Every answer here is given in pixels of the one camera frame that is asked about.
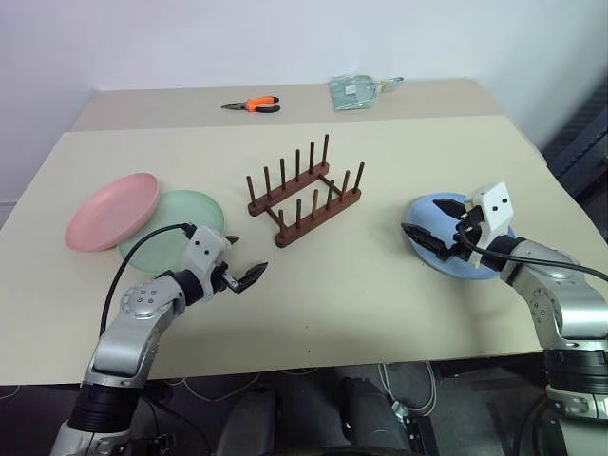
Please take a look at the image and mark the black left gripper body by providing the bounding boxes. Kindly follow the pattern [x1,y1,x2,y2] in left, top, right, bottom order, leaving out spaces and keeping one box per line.
[208,259,239,297]

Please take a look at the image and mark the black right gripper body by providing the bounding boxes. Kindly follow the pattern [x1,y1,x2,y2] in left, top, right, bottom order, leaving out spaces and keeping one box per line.
[445,208,484,262]

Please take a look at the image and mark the orange handled pliers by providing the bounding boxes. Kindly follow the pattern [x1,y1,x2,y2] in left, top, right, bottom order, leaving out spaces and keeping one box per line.
[219,95,282,115]

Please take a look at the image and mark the green plate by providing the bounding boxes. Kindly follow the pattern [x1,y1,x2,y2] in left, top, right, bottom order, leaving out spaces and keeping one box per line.
[117,189,225,276]

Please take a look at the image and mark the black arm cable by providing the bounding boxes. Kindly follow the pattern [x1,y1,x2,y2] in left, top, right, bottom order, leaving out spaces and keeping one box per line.
[456,226,608,282]
[100,222,199,339]

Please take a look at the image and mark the wooden dish rack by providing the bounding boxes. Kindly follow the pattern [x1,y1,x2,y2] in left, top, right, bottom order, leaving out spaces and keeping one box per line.
[245,133,367,249]

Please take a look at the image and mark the dark ribbed panel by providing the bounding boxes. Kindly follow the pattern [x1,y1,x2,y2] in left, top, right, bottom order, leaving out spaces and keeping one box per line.
[542,70,608,201]

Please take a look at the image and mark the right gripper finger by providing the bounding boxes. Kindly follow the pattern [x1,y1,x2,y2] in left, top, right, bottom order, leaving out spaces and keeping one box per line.
[432,198,469,220]
[401,221,450,260]

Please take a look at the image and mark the blue plate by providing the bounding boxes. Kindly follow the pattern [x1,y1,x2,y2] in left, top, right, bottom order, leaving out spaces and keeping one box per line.
[407,191,518,282]

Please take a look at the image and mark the dark rounded shape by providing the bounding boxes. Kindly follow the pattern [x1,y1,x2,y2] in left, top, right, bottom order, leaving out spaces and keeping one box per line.
[337,376,410,456]

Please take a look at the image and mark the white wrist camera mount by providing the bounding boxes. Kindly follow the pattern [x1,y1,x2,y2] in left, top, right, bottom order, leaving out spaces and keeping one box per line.
[463,181,517,265]
[182,226,230,301]

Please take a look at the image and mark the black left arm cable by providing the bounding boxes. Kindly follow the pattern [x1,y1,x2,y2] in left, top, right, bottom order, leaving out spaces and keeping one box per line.
[100,222,199,339]

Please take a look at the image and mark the pale green plastic packet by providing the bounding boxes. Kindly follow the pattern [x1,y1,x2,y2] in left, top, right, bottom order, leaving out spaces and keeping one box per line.
[328,73,382,113]

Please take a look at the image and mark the thin white wire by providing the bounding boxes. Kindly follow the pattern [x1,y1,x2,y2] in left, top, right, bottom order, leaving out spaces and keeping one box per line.
[179,372,261,410]

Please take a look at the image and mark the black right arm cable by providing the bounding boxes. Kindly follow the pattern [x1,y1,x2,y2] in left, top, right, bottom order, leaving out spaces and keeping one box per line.
[456,226,608,282]

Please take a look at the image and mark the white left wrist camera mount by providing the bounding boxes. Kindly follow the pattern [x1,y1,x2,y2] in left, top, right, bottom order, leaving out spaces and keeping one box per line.
[182,226,230,301]

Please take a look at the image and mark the white cable bundle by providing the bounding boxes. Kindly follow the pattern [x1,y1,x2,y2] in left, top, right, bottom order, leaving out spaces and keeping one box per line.
[377,362,441,415]

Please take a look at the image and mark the pink plate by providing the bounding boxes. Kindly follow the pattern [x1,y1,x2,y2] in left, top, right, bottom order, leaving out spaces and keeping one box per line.
[65,172,161,252]

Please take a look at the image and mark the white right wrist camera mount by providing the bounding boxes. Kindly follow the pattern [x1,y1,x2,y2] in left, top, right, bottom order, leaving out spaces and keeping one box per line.
[463,181,517,265]

